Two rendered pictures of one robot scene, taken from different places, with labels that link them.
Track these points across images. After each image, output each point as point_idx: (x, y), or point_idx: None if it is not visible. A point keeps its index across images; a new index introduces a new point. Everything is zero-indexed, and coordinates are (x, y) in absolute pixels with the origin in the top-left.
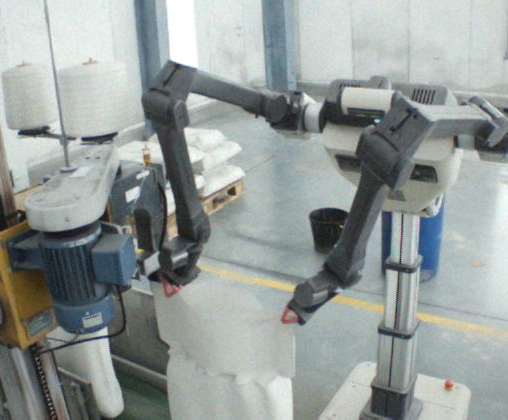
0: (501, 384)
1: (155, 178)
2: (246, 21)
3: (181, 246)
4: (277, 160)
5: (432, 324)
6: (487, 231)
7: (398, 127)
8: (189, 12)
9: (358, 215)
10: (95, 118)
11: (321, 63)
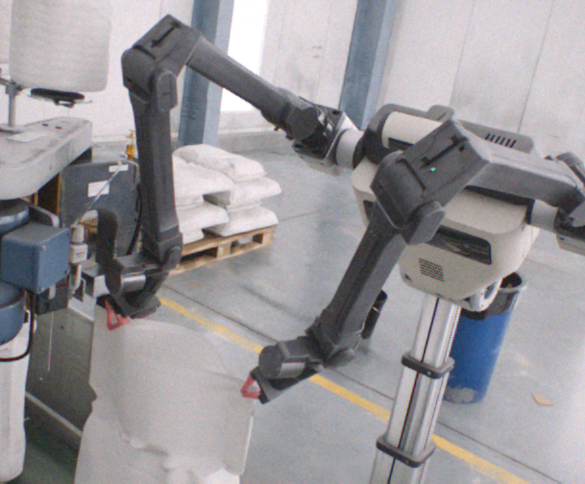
0: None
1: (135, 178)
2: (329, 41)
3: (138, 265)
4: (322, 216)
5: (462, 462)
6: (566, 363)
7: (434, 159)
8: (262, 11)
9: (358, 270)
10: (51, 64)
11: None
